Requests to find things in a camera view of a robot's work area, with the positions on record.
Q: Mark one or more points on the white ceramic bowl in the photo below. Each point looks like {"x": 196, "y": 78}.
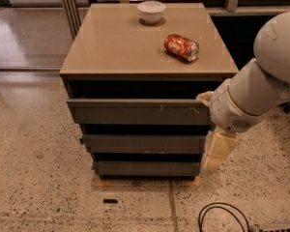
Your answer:
{"x": 151, "y": 11}

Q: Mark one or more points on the grey drawer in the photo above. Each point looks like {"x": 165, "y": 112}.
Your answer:
{"x": 139, "y": 112}
{"x": 144, "y": 144}
{"x": 146, "y": 168}

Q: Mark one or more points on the grey middle drawer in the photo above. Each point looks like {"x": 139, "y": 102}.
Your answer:
{"x": 144, "y": 144}

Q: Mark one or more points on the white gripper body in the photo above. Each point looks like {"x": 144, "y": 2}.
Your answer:
{"x": 229, "y": 112}

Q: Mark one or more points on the grey drawer cabinet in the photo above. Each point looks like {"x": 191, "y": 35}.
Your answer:
{"x": 116, "y": 55}

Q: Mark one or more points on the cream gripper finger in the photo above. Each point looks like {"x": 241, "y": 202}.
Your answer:
{"x": 205, "y": 98}
{"x": 218, "y": 146}

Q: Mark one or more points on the grey power strip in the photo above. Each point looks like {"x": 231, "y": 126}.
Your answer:
{"x": 273, "y": 227}

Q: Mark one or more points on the red soda can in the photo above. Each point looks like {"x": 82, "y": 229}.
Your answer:
{"x": 182, "y": 47}

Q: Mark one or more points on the metal window frame post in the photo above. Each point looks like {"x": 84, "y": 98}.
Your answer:
{"x": 72, "y": 15}

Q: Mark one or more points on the grey top drawer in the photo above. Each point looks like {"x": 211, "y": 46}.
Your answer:
{"x": 139, "y": 112}

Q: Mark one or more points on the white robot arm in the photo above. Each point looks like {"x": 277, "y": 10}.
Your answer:
{"x": 271, "y": 61}

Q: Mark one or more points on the grey bottom drawer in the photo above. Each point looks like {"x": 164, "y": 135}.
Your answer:
{"x": 146, "y": 168}

